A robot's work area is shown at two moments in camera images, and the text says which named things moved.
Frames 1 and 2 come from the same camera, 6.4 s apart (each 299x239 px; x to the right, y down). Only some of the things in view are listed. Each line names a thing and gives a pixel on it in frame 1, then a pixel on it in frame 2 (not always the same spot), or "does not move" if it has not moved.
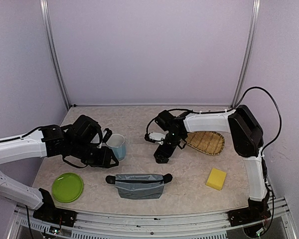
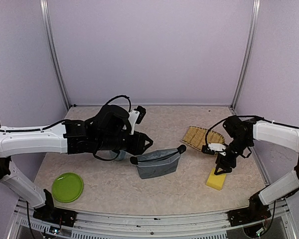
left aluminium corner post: (53, 49) does not move
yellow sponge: (216, 179) does not move
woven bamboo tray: (210, 142) does not move
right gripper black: (158, 153) to (224, 162)
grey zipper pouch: (139, 186) to (158, 163)
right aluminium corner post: (250, 51) does not move
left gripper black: (103, 161) to (137, 148)
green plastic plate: (67, 187) does not move
